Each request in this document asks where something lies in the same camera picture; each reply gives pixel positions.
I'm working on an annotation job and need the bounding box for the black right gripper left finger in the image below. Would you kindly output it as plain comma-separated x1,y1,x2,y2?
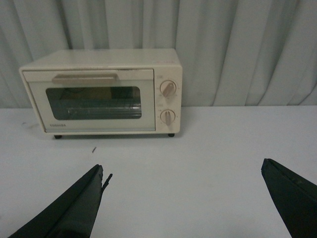
10,164,113,238

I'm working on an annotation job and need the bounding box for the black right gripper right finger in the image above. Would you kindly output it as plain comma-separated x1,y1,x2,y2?
261,159,317,238

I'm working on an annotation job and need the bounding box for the cream oven door with window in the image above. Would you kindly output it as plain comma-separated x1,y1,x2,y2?
22,69,156,134

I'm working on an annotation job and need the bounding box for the cream toaster oven body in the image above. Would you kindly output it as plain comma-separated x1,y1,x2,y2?
19,49,182,138

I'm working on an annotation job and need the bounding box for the lower pink oven knob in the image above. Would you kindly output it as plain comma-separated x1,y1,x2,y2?
160,110,176,126

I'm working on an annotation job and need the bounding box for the pink oven knob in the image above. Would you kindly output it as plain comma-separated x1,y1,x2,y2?
160,110,176,126
160,80,176,97

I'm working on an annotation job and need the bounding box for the upper pink oven knob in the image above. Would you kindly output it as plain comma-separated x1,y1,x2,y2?
160,80,176,97

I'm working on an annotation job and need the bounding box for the white pleated curtain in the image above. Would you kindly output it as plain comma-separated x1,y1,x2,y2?
0,0,317,108

